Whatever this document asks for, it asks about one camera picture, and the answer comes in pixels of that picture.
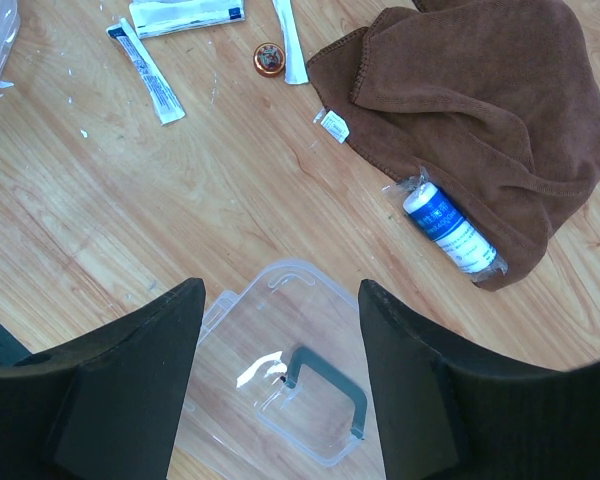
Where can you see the thin white sachet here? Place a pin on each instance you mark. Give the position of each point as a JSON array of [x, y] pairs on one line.
[[166, 104]]

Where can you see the white blue pill bottle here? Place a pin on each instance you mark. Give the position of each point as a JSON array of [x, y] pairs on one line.
[[433, 212]]

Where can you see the small round copper tin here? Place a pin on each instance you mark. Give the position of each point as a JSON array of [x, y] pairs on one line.
[[269, 60]]

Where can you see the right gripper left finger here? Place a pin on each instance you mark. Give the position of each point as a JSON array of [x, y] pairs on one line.
[[107, 404]]

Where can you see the white swab packets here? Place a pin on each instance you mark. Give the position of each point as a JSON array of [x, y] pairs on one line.
[[157, 18]]

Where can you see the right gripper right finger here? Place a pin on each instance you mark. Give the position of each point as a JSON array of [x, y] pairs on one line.
[[448, 408]]

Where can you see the brown towel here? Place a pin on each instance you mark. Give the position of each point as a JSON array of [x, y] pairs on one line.
[[495, 100]]

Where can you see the clear box lid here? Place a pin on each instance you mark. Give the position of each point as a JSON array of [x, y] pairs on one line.
[[279, 387]]

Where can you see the white cotton swab wrapper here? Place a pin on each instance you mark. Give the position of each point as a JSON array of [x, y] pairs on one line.
[[295, 70]]

